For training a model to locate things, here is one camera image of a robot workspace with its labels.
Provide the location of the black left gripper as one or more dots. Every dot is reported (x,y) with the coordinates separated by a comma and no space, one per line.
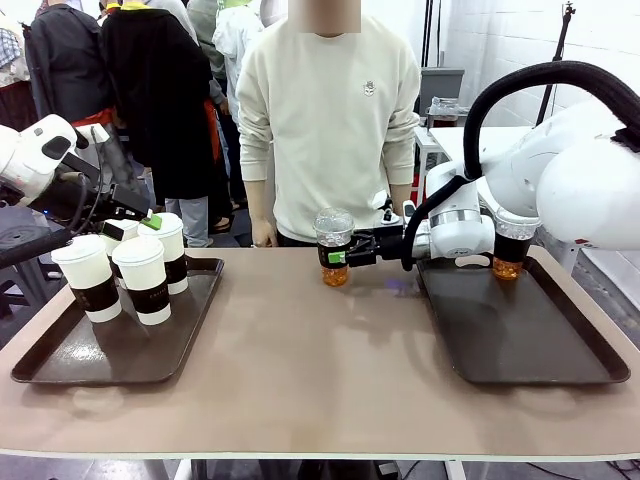
(85,202)

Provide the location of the dark brown serving tray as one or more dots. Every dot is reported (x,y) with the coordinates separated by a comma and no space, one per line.
(525,330)
(110,345)

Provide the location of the bystander in long black coat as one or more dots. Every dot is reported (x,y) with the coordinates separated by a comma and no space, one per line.
(160,110)

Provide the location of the grey plastic box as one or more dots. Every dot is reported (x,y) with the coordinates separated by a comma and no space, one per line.
(442,82)

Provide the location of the white background table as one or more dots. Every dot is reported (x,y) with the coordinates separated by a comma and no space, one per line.
(445,142)

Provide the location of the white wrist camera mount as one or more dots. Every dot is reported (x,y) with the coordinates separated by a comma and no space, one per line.
(397,212)

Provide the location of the person's right hand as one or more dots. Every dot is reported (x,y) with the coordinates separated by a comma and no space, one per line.
(264,232)

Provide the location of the person in cream sweater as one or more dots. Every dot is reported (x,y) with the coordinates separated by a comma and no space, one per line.
(325,125)

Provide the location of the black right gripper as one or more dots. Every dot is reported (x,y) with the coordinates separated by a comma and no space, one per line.
(389,242)

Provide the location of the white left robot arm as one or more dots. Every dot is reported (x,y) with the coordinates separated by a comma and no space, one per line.
(30,150)

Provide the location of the black equipment stand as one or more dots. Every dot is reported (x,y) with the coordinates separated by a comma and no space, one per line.
(30,250)

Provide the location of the bystander in dark jacket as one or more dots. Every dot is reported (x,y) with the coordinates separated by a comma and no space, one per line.
(67,65)

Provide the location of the person's right forearm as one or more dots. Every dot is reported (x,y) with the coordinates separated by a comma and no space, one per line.
(259,200)

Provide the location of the black tripod stand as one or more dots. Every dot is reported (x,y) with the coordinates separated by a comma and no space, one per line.
(560,50)

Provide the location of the bystander in grey-green hoodie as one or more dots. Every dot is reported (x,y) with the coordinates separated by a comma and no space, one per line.
(207,40)

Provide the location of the clear iced coffee cup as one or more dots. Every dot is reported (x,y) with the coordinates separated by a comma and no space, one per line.
(334,227)
(512,245)

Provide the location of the person's left forearm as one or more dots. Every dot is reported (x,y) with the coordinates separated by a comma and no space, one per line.
(401,192)

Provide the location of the white paper cup black sleeve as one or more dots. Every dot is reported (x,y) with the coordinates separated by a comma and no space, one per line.
(127,229)
(90,280)
(172,255)
(142,280)

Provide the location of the bystander in white hoodie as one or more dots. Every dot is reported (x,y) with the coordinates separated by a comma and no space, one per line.
(235,60)

